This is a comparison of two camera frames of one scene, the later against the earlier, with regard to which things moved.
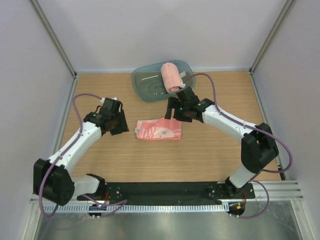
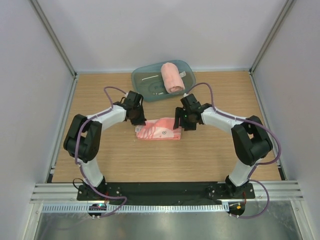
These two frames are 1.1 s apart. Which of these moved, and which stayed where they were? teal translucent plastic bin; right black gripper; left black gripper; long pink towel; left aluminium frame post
Moved: right black gripper; left black gripper
Stayed: left aluminium frame post; long pink towel; teal translucent plastic bin
